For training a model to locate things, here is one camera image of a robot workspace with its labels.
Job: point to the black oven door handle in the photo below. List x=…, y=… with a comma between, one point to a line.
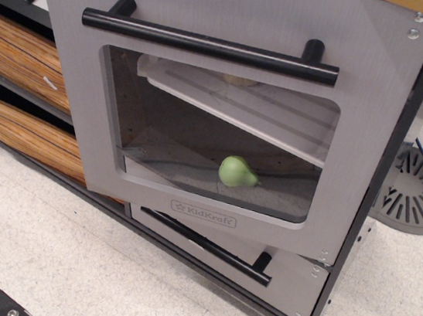
x=308, y=66

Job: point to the grey toy oven door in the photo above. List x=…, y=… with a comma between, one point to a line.
x=142, y=144

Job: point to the white oven shelf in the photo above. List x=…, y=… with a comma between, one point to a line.
x=301, y=124

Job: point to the upper wood-pattern fabric bin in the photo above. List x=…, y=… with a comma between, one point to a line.
x=31, y=62

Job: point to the wood-pattern fabric bin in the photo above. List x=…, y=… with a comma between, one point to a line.
x=40, y=136
x=31, y=62

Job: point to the lower wood-pattern fabric bin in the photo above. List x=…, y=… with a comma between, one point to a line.
x=40, y=136

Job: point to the yellow toy potato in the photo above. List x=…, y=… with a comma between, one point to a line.
x=238, y=81

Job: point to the green toy pear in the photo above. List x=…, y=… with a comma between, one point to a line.
x=235, y=172

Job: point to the grey lower drawer front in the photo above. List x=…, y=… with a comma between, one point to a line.
x=284, y=280

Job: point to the grey slotted round base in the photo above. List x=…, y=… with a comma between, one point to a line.
x=399, y=203

